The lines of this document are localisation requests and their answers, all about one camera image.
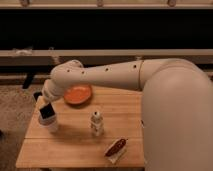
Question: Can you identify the small white bottle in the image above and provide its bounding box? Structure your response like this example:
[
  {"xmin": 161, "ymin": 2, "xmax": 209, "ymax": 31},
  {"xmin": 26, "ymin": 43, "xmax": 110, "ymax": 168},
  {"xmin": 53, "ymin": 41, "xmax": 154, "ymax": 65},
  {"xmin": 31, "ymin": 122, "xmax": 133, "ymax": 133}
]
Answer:
[{"xmin": 90, "ymin": 111, "xmax": 104, "ymax": 136}]

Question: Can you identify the orange bowl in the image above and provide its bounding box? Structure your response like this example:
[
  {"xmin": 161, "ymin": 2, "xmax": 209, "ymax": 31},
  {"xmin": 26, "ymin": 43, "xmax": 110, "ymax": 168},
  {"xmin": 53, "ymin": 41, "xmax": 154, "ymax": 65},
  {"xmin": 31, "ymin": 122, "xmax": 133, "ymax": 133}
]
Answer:
[{"xmin": 63, "ymin": 85, "xmax": 92, "ymax": 105}]

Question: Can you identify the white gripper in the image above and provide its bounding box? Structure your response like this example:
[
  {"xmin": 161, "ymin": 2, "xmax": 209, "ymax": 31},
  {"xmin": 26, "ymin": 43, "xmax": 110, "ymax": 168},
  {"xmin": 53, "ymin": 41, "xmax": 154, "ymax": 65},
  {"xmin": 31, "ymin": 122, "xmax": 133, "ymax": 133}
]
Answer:
[{"xmin": 42, "ymin": 79, "xmax": 64, "ymax": 102}]

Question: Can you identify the wooden rail bench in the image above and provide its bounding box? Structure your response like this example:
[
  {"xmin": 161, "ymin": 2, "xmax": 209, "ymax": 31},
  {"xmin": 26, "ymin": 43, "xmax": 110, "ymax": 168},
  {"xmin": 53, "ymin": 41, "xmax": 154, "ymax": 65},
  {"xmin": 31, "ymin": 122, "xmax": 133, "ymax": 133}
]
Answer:
[{"xmin": 0, "ymin": 49, "xmax": 213, "ymax": 66}]

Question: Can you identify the white plastic cup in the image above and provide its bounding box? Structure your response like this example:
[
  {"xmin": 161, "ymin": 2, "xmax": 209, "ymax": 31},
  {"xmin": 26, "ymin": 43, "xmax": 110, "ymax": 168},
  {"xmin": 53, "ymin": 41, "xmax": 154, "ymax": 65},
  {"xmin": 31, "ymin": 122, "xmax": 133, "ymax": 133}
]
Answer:
[{"xmin": 38, "ymin": 116, "xmax": 59, "ymax": 133}]

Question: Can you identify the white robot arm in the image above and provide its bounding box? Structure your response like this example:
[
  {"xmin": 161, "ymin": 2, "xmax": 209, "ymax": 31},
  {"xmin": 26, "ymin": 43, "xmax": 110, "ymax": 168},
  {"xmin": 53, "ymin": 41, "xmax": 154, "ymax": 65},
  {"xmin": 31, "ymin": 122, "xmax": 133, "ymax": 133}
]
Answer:
[{"xmin": 42, "ymin": 58, "xmax": 213, "ymax": 171}]

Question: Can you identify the black bottle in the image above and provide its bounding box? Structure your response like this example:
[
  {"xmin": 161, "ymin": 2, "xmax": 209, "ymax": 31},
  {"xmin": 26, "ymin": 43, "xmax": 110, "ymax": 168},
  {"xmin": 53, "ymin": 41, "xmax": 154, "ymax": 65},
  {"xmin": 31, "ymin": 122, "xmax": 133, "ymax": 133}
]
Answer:
[{"xmin": 40, "ymin": 103, "xmax": 55, "ymax": 119}]

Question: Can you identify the snack bar in wrapper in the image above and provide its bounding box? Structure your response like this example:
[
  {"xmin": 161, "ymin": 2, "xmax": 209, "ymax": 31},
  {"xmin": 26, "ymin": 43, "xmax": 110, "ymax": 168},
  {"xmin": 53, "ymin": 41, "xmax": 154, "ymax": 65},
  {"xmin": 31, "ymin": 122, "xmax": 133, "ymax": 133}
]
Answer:
[{"xmin": 104, "ymin": 138, "xmax": 127, "ymax": 164}]

